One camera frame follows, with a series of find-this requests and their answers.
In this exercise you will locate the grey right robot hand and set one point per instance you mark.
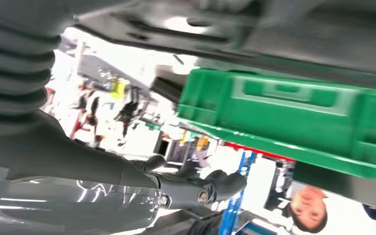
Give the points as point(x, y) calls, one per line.
point(61, 162)

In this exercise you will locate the blue metal shelf rack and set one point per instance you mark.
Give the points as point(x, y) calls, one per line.
point(236, 194)

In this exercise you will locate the person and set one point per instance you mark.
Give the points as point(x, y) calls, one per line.
point(89, 113)
point(118, 89)
point(308, 207)

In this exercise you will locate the red barrier belt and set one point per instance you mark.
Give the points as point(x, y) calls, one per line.
point(259, 151)

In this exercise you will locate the green plastic crate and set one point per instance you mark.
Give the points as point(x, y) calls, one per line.
point(272, 123)

